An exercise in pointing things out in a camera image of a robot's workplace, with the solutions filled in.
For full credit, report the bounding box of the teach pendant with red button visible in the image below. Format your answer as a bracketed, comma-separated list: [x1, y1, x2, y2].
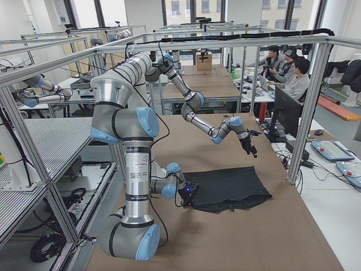
[311, 141, 355, 161]

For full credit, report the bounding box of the cardboard box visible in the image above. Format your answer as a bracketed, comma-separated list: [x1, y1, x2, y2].
[196, 52, 212, 71]

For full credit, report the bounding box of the aluminium frame post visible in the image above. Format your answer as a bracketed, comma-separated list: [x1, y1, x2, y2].
[287, 42, 332, 185]

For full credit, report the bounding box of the person in dark jacket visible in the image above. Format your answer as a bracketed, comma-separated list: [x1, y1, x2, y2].
[270, 46, 298, 84]

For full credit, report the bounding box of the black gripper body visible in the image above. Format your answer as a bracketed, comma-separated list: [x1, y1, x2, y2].
[237, 132, 257, 158]
[178, 182, 199, 206]

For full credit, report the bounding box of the dark navy printed t-shirt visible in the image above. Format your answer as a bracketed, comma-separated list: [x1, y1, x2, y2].
[184, 166, 272, 213]

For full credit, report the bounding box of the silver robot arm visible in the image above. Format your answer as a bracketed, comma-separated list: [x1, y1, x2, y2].
[91, 75, 199, 261]
[116, 52, 257, 157]

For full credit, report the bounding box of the black Huawei monitor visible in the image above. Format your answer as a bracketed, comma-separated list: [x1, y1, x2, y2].
[268, 86, 302, 142]

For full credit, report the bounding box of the red cylindrical thermos bottle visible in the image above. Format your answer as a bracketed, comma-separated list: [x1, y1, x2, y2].
[259, 103, 267, 121]

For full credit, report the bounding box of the person in grey sweater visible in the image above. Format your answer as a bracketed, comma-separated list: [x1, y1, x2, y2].
[279, 57, 310, 104]

